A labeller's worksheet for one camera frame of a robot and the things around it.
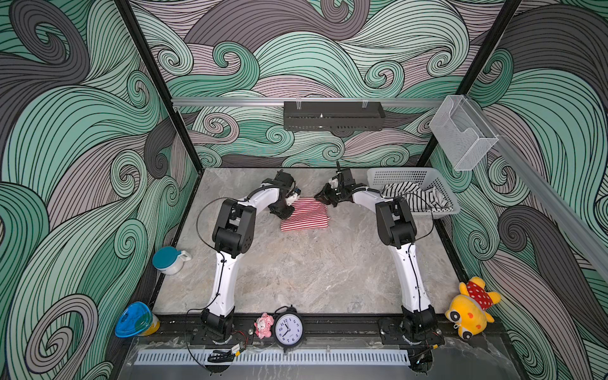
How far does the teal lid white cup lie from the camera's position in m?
0.83

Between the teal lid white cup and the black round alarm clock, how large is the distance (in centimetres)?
41

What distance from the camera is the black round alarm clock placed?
27.7 inches
